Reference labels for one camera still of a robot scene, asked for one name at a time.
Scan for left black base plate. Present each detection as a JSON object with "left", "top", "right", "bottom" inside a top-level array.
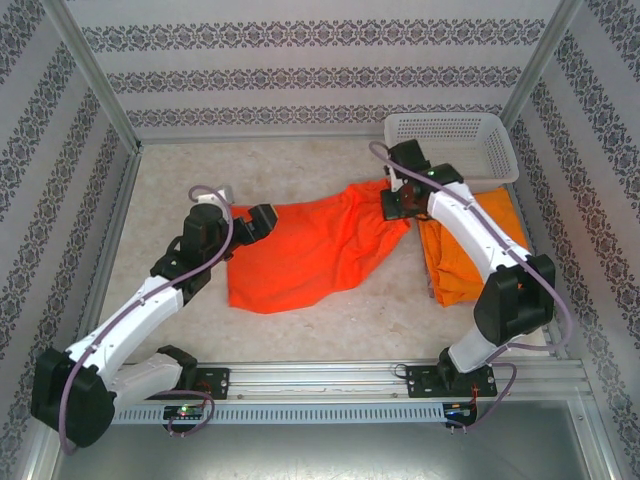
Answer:
[{"left": 149, "top": 367, "right": 231, "bottom": 401}]

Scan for left aluminium side rail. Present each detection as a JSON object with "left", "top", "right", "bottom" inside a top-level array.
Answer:
[{"left": 67, "top": 147, "right": 144, "bottom": 365}]

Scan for yellow-orange shorts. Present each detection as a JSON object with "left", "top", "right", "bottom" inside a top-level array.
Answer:
[{"left": 417, "top": 185, "right": 531, "bottom": 307}]

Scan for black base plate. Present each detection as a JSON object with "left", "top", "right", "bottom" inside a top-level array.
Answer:
[
  {"left": 405, "top": 364, "right": 499, "bottom": 400},
  {"left": 149, "top": 367, "right": 231, "bottom": 401}
]

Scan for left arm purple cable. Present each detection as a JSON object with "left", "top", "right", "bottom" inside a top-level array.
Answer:
[{"left": 59, "top": 184, "right": 236, "bottom": 456}]

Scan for aluminium back rail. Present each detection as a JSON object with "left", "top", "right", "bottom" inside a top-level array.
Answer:
[{"left": 137, "top": 130, "right": 389, "bottom": 146}]

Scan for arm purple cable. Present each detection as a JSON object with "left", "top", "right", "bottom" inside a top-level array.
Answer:
[
  {"left": 59, "top": 184, "right": 236, "bottom": 456},
  {"left": 368, "top": 141, "right": 575, "bottom": 432}
]

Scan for slotted grey cable duct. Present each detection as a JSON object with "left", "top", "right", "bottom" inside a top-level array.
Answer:
[{"left": 110, "top": 403, "right": 447, "bottom": 426}]

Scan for aluminium frame post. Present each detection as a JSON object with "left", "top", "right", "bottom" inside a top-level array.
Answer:
[
  {"left": 42, "top": 0, "right": 142, "bottom": 154},
  {"left": 501, "top": 0, "right": 586, "bottom": 119}
]

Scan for right aluminium side rail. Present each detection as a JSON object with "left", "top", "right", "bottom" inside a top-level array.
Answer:
[{"left": 502, "top": 187, "right": 571, "bottom": 361}]

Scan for aluminium mounting rail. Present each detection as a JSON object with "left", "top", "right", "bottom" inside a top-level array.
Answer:
[{"left": 47, "top": 362, "right": 587, "bottom": 399}]

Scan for red-orange shorts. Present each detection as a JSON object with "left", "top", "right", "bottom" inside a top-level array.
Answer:
[{"left": 226, "top": 180, "right": 413, "bottom": 316}]

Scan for grey metal sheet panel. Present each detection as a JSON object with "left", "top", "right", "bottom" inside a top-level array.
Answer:
[{"left": 29, "top": 399, "right": 616, "bottom": 480}]

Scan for aluminium side rail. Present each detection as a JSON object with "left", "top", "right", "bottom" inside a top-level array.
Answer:
[
  {"left": 67, "top": 147, "right": 144, "bottom": 365},
  {"left": 502, "top": 187, "right": 571, "bottom": 361}
]

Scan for right aluminium frame post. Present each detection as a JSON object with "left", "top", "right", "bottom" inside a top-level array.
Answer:
[{"left": 501, "top": 0, "right": 586, "bottom": 119}]

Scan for left aluminium frame post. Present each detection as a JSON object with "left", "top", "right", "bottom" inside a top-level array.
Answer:
[{"left": 42, "top": 0, "right": 142, "bottom": 154}]

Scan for white plastic basket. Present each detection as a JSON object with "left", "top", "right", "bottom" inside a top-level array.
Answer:
[{"left": 382, "top": 112, "right": 520, "bottom": 183}]

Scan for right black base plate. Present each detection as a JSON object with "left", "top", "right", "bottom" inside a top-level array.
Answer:
[{"left": 405, "top": 364, "right": 499, "bottom": 400}]

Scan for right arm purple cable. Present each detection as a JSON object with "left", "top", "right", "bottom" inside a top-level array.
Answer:
[{"left": 368, "top": 141, "right": 575, "bottom": 432}]

